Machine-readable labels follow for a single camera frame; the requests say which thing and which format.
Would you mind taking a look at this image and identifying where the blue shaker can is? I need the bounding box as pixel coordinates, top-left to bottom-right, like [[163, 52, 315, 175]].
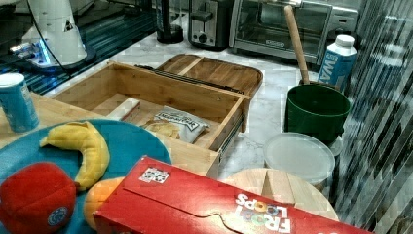
[[0, 73, 39, 133]]

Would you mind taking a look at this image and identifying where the wooden lidded glass jar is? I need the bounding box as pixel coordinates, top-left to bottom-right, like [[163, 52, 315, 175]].
[[224, 168, 339, 221]]

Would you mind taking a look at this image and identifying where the silver toaster oven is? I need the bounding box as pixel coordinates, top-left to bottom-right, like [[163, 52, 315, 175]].
[[229, 0, 360, 65]]

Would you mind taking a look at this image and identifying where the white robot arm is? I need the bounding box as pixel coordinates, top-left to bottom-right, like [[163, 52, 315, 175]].
[[9, 0, 95, 73]]

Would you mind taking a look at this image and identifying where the snack chip bag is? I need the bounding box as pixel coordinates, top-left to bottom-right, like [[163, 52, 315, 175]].
[[142, 106, 209, 143]]

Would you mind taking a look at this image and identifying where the blue water carton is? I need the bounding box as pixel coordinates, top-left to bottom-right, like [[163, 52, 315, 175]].
[[318, 34, 357, 92]]

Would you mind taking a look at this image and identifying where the wooden serving tray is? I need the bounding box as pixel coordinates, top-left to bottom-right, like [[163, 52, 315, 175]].
[[157, 54, 263, 97]]

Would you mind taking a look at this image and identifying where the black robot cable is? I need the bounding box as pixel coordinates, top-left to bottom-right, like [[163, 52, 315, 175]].
[[26, 0, 71, 73]]

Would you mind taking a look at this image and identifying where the yellow plush banana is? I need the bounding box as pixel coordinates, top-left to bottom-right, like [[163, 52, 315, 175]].
[[39, 121, 110, 191]]

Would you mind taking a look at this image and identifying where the wooden spoon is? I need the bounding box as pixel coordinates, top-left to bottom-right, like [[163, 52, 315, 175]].
[[284, 5, 310, 85]]

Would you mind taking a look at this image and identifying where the green mug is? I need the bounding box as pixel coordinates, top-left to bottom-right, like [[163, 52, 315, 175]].
[[283, 85, 351, 143]]

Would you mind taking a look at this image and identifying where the red Froot Loops box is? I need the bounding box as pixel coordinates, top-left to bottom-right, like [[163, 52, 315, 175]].
[[94, 156, 372, 234]]

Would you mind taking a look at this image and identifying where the red plush apple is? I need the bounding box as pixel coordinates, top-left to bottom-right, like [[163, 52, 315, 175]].
[[1, 162, 77, 234]]

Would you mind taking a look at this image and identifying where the wooden drawer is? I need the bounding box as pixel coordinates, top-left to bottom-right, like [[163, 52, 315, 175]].
[[51, 60, 252, 153]]

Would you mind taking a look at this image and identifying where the black silver toaster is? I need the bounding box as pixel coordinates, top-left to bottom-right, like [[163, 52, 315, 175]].
[[188, 0, 234, 51]]

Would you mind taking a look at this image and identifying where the blue round plate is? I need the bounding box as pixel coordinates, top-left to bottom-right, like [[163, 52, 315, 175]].
[[0, 119, 171, 234]]

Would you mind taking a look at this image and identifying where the orange plush fruit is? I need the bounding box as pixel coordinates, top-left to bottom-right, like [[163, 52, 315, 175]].
[[83, 176, 124, 230]]

